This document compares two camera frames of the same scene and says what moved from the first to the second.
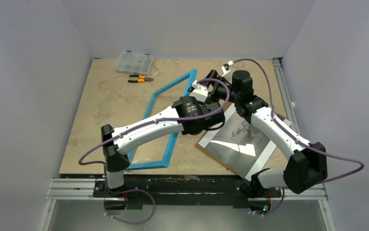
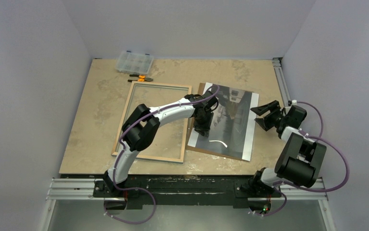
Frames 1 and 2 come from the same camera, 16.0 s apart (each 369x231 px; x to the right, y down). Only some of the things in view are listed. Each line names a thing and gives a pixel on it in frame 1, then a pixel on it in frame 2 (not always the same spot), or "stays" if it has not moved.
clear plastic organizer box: (133, 62) stays
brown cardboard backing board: (226, 111) -> (199, 92)
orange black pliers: (142, 79) stays
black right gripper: (213, 76) -> (274, 115)
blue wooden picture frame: (191, 77) -> (169, 143)
